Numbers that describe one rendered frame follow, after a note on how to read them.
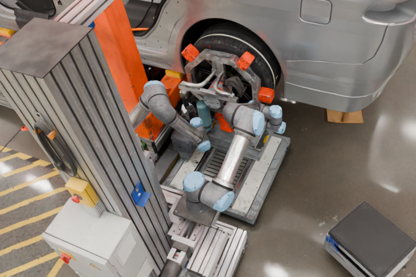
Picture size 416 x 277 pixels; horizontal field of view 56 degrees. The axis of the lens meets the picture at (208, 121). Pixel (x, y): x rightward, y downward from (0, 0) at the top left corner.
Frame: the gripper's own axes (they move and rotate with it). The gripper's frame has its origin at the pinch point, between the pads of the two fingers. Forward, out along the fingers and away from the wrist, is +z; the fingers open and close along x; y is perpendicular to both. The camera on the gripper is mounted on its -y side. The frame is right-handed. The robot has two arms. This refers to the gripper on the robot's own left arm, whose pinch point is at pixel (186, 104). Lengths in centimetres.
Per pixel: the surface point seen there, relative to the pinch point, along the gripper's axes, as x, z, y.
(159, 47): -3, 56, -11
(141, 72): -21.8, 14.7, -25.5
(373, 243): 78, -114, 49
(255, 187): 34, -34, 75
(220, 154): 20, 8, 77
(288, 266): 31, -96, 83
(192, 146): -3, 5, 51
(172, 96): -5.2, 31.6, 18.7
